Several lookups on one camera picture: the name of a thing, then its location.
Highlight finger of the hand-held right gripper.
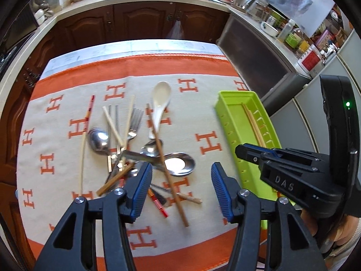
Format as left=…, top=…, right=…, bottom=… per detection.
left=235, top=143, right=271, bottom=173
left=262, top=147, right=329, bottom=168

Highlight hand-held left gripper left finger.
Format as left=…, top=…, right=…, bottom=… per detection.
left=34, top=162, right=154, bottom=271

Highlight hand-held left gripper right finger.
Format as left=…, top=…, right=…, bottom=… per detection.
left=211, top=162, right=328, bottom=271

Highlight brown wooden chopstick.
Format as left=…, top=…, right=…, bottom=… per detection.
left=146, top=103, right=189, bottom=228
left=96, top=162, right=135, bottom=197

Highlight small metal spoon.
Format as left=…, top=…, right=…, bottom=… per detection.
left=87, top=128, right=122, bottom=184
left=139, top=138, right=164, bottom=159

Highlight green plastic utensil tray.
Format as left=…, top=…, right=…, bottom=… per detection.
left=215, top=90, right=295, bottom=230

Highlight large metal spoon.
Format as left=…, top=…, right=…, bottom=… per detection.
left=121, top=150, right=196, bottom=177

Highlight metal fork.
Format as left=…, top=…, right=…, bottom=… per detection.
left=124, top=110, right=145, bottom=147
left=120, top=108, right=140, bottom=164

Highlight white ceramic spoon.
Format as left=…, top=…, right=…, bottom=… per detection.
left=148, top=81, right=172, bottom=140

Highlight person's right forearm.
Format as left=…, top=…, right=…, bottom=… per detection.
left=324, top=233, right=361, bottom=267

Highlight person's right hand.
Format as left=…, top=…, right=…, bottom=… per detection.
left=299, top=209, right=361, bottom=257

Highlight grey cabinet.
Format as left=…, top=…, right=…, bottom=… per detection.
left=268, top=31, right=361, bottom=159

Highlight orange and cream printed blanket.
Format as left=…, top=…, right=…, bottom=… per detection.
left=17, top=52, right=268, bottom=271

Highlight red and white box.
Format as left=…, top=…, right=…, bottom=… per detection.
left=297, top=49, right=322, bottom=72

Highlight stainless appliance with dark door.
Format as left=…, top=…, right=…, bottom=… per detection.
left=217, top=14, right=312, bottom=102

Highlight jar with green label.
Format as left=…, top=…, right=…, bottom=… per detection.
left=285, top=30, right=303, bottom=48

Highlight clear plastic bottle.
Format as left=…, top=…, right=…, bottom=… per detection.
left=278, top=20, right=295, bottom=41

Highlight white bowl with blue pattern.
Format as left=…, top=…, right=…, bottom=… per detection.
left=261, top=21, right=280, bottom=37

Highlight white plastic bag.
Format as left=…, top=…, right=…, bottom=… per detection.
left=168, top=20, right=185, bottom=40

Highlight glass kettle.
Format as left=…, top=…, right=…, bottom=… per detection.
left=250, top=0, right=268, bottom=17

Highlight large clear plastic bag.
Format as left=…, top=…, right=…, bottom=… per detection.
left=262, top=0, right=336, bottom=37

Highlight brown wooden kitchen cabinets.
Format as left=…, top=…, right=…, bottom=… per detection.
left=0, top=1, right=233, bottom=260

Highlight white kitchen countertop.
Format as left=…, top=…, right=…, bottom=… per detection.
left=0, top=0, right=234, bottom=102

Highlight black gas stove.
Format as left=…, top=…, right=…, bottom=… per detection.
left=0, top=11, right=37, bottom=63

